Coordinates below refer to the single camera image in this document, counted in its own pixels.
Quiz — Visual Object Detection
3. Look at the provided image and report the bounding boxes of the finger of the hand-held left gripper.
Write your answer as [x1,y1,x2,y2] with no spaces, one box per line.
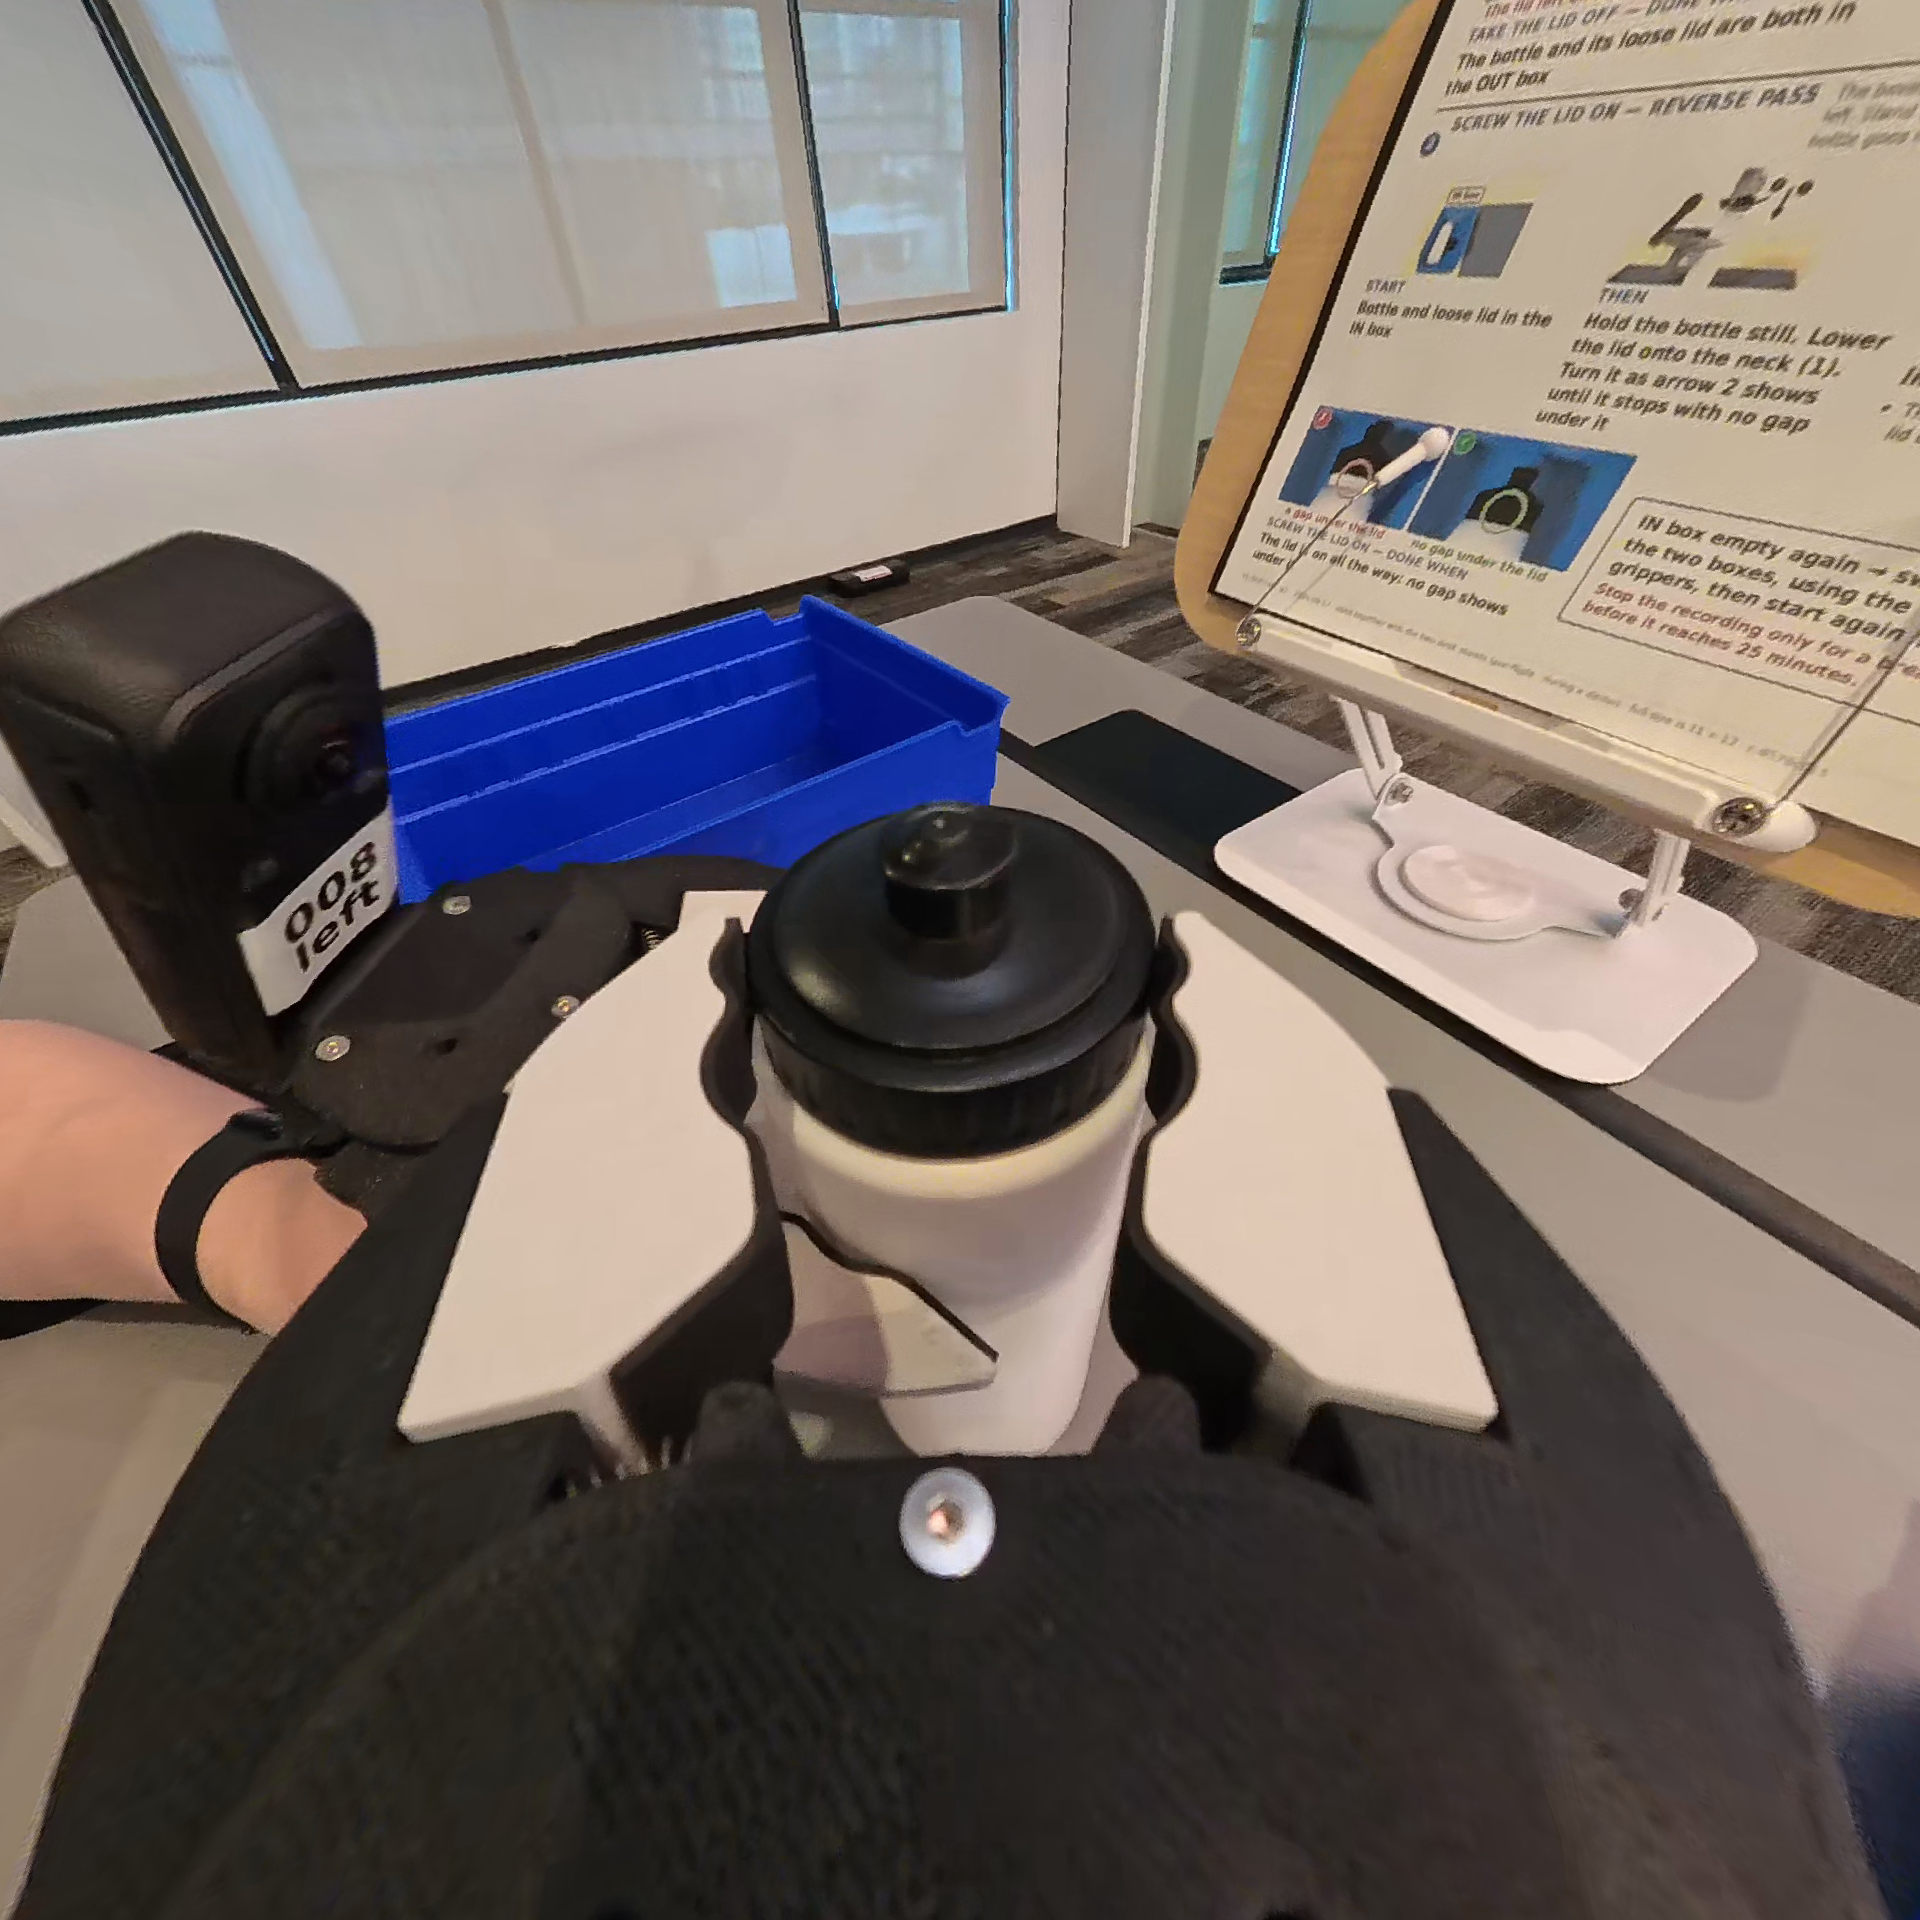
[660,888,771,963]
[771,1212,1002,1400]

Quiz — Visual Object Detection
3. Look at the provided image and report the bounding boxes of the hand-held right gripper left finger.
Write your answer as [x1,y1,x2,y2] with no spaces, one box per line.
[396,914,792,1464]

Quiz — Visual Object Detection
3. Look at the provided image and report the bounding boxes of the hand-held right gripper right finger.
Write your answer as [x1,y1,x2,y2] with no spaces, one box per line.
[1112,909,1502,1480]

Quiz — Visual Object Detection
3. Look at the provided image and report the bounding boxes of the blue plastic bin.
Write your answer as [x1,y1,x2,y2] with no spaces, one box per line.
[381,595,1010,906]

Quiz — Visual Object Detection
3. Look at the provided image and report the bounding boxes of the white plastic bottle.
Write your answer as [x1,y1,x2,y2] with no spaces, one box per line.
[746,1035,1159,1459]

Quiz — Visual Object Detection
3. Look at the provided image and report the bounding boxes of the black bottle lid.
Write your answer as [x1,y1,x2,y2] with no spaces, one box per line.
[743,803,1162,1159]

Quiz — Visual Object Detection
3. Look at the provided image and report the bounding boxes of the person's left hand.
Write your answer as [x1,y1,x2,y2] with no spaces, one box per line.
[0,1021,372,1339]

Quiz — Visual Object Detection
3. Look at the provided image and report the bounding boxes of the white stand base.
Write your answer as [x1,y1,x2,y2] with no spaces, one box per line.
[1212,697,1759,1087]

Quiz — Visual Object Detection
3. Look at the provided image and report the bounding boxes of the wooden document board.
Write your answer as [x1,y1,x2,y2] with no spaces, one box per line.
[1174,0,1920,921]

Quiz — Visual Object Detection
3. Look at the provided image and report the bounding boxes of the framed glass window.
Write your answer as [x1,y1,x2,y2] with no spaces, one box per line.
[0,0,1010,441]

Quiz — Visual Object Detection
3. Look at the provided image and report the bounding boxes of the printed instruction sheet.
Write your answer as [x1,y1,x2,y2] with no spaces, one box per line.
[1206,0,1920,821]

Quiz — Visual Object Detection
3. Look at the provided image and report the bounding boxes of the metal page holder wire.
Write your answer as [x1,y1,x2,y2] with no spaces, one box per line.
[1716,636,1920,843]
[1236,425,1458,650]

